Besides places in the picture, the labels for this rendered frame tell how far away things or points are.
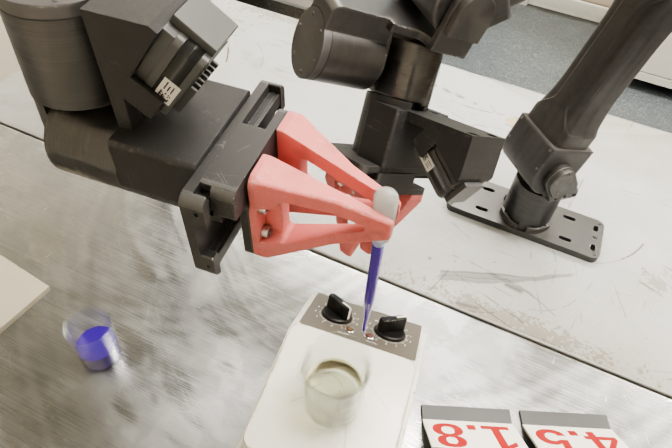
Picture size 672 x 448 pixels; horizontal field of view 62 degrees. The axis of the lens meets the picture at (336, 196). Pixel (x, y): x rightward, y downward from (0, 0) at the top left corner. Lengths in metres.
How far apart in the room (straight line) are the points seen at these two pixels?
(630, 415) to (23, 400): 0.60
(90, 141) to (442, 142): 0.25
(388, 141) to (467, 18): 0.11
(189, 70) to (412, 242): 0.50
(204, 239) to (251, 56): 0.72
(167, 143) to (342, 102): 0.63
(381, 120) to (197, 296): 0.31
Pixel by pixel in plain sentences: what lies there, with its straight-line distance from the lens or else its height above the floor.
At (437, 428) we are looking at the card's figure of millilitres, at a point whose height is 0.92.
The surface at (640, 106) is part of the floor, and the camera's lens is 2.88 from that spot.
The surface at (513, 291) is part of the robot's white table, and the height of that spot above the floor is 0.90.
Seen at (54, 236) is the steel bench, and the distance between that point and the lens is 0.76.
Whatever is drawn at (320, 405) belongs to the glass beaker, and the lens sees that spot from 0.45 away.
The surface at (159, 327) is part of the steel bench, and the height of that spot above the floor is 0.90.
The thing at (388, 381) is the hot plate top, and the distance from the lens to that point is 0.52.
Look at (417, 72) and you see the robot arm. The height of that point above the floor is 1.18.
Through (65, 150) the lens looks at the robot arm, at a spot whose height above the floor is 1.22.
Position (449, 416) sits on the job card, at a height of 0.90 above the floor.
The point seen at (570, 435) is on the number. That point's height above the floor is 0.91.
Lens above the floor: 1.45
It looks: 47 degrees down
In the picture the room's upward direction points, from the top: 6 degrees clockwise
